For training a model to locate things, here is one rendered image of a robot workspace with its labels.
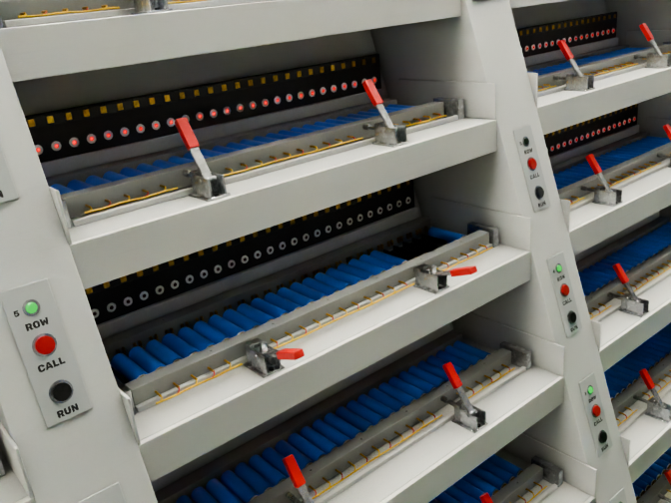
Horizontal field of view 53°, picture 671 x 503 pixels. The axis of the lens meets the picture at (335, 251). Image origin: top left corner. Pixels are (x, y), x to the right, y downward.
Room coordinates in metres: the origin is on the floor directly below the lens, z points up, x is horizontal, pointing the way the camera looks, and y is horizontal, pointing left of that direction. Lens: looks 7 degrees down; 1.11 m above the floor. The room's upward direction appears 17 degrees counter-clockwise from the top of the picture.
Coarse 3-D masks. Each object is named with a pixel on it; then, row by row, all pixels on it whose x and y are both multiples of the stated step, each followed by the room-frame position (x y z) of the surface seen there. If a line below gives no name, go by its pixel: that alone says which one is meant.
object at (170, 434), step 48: (336, 240) 0.98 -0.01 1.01; (528, 240) 0.95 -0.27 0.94; (480, 288) 0.89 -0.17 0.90; (336, 336) 0.77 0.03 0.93; (384, 336) 0.79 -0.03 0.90; (240, 384) 0.69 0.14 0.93; (288, 384) 0.71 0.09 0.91; (144, 432) 0.62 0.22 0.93; (192, 432) 0.64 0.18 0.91; (240, 432) 0.67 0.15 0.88
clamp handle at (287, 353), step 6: (264, 342) 0.71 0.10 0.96; (264, 348) 0.71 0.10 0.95; (288, 348) 0.67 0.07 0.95; (294, 348) 0.67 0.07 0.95; (300, 348) 0.66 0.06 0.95; (264, 354) 0.70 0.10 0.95; (270, 354) 0.69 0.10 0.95; (276, 354) 0.68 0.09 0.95; (282, 354) 0.67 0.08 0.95; (288, 354) 0.66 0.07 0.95; (294, 354) 0.65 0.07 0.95; (300, 354) 0.65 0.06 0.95
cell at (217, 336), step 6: (198, 324) 0.79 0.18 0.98; (204, 324) 0.79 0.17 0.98; (198, 330) 0.79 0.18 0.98; (204, 330) 0.78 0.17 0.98; (210, 330) 0.77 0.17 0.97; (216, 330) 0.77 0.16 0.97; (204, 336) 0.78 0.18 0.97; (210, 336) 0.77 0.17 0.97; (216, 336) 0.76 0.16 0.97; (222, 336) 0.75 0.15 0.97; (228, 336) 0.76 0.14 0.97; (216, 342) 0.76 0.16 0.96
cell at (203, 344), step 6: (180, 330) 0.78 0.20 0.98; (186, 330) 0.78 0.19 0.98; (192, 330) 0.78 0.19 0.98; (180, 336) 0.78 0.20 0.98; (186, 336) 0.77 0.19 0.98; (192, 336) 0.76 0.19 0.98; (198, 336) 0.76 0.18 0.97; (192, 342) 0.76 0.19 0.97; (198, 342) 0.75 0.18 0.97; (204, 342) 0.75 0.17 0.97; (210, 342) 0.74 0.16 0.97; (198, 348) 0.75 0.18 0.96; (204, 348) 0.74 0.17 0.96
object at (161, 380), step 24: (456, 240) 0.96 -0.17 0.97; (480, 240) 0.97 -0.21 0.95; (408, 264) 0.89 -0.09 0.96; (360, 288) 0.83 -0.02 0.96; (384, 288) 0.86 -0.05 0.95; (312, 312) 0.79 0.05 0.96; (336, 312) 0.81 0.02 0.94; (240, 336) 0.74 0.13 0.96; (264, 336) 0.75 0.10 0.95; (192, 360) 0.70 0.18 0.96; (216, 360) 0.71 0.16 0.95; (144, 384) 0.66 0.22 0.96; (168, 384) 0.68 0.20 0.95
